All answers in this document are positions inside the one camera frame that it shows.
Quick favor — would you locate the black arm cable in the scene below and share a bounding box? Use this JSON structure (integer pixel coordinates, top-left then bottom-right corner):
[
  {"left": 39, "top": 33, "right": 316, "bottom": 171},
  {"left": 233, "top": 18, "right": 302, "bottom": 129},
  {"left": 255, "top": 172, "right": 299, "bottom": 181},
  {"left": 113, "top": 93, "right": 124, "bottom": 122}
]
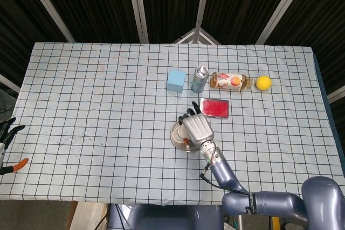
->
[{"left": 199, "top": 170, "right": 250, "bottom": 196}]

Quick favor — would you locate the white metal frame post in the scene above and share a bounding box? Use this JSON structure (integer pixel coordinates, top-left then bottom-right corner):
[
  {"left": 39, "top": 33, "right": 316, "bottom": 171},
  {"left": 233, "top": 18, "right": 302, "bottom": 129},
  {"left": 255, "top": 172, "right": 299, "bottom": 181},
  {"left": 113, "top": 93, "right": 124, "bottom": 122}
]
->
[
  {"left": 194, "top": 0, "right": 213, "bottom": 30},
  {"left": 126, "top": 0, "right": 149, "bottom": 44},
  {"left": 256, "top": 0, "right": 313, "bottom": 44},
  {"left": 327, "top": 86, "right": 345, "bottom": 104},
  {"left": 20, "top": 0, "right": 76, "bottom": 43},
  {"left": 0, "top": 73, "right": 21, "bottom": 93}
]

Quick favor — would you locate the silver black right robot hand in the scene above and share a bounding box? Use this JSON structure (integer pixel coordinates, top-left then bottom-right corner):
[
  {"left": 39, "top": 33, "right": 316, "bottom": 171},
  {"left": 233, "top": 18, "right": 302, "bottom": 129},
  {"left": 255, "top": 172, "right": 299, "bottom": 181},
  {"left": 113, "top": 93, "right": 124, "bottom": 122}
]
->
[{"left": 178, "top": 101, "right": 215, "bottom": 151}]

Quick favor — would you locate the blue checked tablecloth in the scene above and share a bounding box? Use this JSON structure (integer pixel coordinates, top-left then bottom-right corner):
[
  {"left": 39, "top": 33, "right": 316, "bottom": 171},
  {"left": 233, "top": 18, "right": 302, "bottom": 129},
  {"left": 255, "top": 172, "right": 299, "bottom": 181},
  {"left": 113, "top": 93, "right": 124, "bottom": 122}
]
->
[{"left": 0, "top": 41, "right": 339, "bottom": 206}]

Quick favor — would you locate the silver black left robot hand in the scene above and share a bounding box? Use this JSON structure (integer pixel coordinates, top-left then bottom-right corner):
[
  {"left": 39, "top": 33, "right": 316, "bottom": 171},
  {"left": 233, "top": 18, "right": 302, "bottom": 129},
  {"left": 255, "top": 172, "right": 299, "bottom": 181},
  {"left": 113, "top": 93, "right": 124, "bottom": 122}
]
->
[{"left": 0, "top": 117, "right": 30, "bottom": 175}]

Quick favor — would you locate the silver round plate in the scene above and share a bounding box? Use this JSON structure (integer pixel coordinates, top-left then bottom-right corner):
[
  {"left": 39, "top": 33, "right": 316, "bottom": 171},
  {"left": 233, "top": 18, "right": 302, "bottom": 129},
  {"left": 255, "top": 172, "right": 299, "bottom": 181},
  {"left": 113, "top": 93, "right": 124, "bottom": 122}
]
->
[{"left": 170, "top": 121, "right": 203, "bottom": 153}]

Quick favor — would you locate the white triangular frame brace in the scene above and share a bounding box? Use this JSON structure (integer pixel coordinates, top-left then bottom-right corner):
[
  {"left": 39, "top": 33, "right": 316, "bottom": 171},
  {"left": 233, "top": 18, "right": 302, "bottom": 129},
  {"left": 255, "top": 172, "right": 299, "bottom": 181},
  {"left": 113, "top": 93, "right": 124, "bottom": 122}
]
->
[{"left": 172, "top": 27, "right": 222, "bottom": 45}]

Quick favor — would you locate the yellow ball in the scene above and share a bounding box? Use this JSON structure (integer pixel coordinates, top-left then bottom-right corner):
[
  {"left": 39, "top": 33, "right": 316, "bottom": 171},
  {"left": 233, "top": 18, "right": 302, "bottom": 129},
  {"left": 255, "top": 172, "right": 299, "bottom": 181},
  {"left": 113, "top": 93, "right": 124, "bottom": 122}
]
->
[{"left": 256, "top": 75, "right": 272, "bottom": 91}]

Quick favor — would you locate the light blue cube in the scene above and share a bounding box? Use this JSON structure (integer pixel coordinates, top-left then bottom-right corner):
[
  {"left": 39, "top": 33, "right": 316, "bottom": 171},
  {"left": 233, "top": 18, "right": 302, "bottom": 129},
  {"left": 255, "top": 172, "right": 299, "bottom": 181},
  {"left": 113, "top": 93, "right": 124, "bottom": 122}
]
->
[{"left": 167, "top": 69, "right": 187, "bottom": 93}]

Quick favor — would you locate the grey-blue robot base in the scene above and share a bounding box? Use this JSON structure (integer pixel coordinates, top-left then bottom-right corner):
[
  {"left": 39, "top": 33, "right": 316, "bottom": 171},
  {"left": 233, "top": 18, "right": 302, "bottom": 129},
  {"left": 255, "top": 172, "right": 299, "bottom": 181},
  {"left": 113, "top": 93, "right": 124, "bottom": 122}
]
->
[{"left": 107, "top": 204, "right": 224, "bottom": 230}]

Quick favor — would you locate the peach tea plastic bottle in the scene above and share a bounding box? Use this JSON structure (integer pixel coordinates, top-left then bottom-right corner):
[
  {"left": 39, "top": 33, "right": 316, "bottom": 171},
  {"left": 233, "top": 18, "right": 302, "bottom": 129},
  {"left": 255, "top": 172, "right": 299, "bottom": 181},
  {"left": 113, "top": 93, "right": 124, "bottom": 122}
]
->
[{"left": 210, "top": 71, "right": 256, "bottom": 92}]

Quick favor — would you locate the green silver can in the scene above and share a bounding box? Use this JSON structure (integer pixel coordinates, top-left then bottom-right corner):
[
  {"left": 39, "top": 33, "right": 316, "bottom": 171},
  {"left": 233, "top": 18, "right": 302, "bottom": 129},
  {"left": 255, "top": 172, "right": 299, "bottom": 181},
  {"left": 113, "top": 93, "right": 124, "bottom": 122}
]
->
[{"left": 191, "top": 66, "right": 210, "bottom": 93}]

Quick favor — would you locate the red ink pad case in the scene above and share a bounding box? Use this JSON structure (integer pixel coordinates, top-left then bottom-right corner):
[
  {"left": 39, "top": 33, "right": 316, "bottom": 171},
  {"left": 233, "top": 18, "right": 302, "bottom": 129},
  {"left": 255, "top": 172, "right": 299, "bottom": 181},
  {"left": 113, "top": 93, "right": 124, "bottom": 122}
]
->
[{"left": 198, "top": 97, "right": 231, "bottom": 119}]

